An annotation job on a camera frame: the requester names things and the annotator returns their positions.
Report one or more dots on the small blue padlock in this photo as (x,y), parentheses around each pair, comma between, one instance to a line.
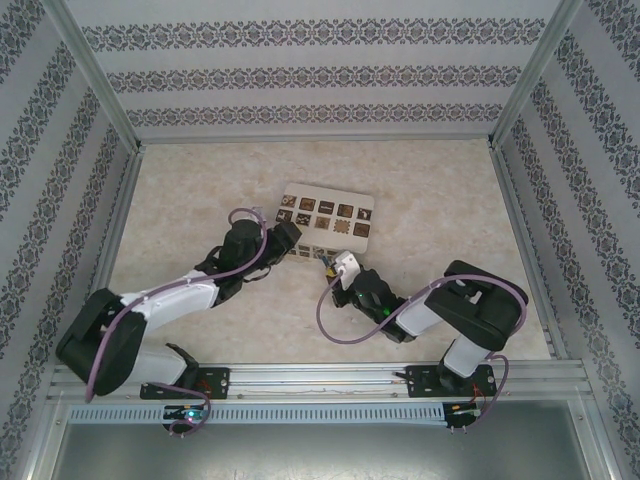
(324,260)

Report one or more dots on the wooden board with brown tiles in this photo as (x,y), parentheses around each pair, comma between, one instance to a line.
(325,220)

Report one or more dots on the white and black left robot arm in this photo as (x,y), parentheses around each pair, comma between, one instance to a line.
(175,305)

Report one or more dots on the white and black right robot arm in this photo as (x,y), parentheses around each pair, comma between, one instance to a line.
(480,310)

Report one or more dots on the grey metal panel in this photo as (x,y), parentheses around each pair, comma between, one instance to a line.
(320,455)

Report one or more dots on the small green-lit circuit board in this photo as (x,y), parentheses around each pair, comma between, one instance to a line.
(187,414)

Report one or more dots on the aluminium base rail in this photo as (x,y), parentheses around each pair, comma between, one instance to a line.
(310,382)

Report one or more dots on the aluminium side frame rail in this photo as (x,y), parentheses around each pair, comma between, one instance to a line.
(520,235)
(117,240)

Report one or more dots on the aluminium frame post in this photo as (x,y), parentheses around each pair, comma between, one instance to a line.
(95,75)
(537,75)

